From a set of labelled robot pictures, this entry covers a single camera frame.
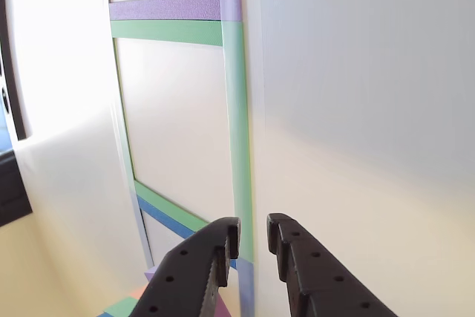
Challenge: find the large purple cube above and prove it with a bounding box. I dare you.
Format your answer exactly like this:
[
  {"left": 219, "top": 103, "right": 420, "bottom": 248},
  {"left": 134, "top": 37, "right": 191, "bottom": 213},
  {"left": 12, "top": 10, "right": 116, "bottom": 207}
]
[{"left": 143, "top": 267, "right": 232, "bottom": 317}]

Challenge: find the large orange cube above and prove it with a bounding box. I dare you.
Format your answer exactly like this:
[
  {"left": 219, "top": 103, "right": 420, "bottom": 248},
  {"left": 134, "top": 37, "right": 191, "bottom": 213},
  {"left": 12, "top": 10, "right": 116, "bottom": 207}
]
[{"left": 130, "top": 281, "right": 150, "bottom": 300}]

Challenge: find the medium green cube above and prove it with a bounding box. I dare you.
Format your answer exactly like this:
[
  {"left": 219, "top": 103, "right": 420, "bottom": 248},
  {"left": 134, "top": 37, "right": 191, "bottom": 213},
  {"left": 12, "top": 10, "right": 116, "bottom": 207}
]
[{"left": 102, "top": 295, "right": 135, "bottom": 317}]

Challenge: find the blue square tape frame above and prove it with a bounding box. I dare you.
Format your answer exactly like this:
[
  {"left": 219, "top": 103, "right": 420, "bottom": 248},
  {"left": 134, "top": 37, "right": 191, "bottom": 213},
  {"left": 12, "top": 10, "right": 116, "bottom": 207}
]
[{"left": 125, "top": 186, "right": 257, "bottom": 317}]

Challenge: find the green square tape frame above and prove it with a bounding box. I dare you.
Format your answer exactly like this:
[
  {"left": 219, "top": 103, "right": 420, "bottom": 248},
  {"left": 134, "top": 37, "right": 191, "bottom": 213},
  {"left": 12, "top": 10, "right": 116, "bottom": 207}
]
[{"left": 110, "top": 19, "right": 255, "bottom": 263}]

